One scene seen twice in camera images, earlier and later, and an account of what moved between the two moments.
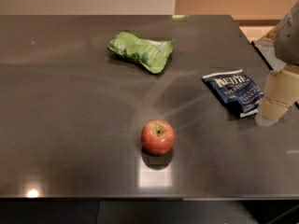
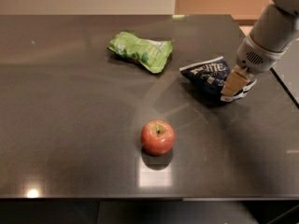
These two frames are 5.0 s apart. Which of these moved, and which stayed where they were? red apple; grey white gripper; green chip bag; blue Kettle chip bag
Moved: grey white gripper; blue Kettle chip bag
Stayed: green chip bag; red apple
